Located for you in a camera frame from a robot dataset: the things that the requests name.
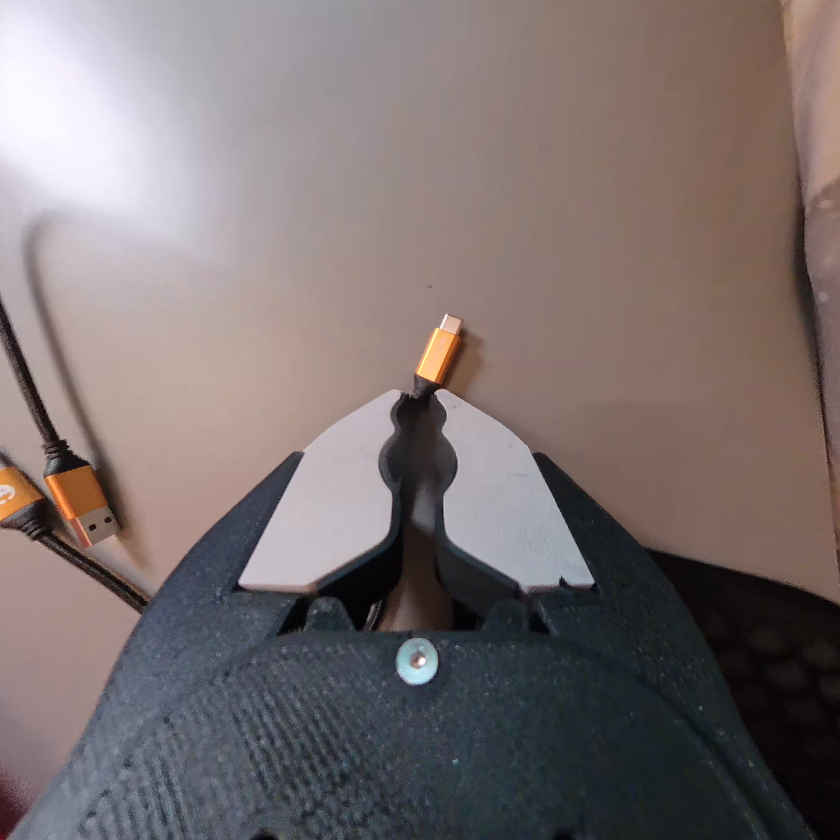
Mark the person's grey spattered sweatshirt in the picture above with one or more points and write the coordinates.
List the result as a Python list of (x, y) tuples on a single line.
[(820, 262)]

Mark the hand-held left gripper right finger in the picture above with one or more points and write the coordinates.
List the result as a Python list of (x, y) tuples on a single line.
[(512, 518)]

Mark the black elbow pad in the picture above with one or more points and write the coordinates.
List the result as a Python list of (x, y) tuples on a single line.
[(754, 656)]

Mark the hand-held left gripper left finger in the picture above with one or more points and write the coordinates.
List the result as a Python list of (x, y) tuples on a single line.
[(328, 512)]

